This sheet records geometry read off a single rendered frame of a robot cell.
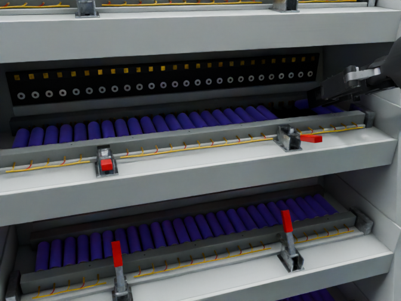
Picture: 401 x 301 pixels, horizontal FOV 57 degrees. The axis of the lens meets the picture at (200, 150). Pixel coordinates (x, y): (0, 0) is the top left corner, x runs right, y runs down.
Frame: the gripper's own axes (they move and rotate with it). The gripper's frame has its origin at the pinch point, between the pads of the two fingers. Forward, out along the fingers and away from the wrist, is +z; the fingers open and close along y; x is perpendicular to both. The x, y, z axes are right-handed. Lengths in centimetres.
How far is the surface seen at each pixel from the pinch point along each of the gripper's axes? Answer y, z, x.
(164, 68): 24.3, 9.1, -8.5
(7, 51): 45.2, -5.9, -7.5
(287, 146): 10.4, -3.1, 7.3
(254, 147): 14.5, -0.7, 6.9
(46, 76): 42.9, 9.5, -8.5
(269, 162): 13.7, -3.2, 9.3
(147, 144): 30.0, 0.7, 4.4
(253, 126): 13.7, 0.1, 3.7
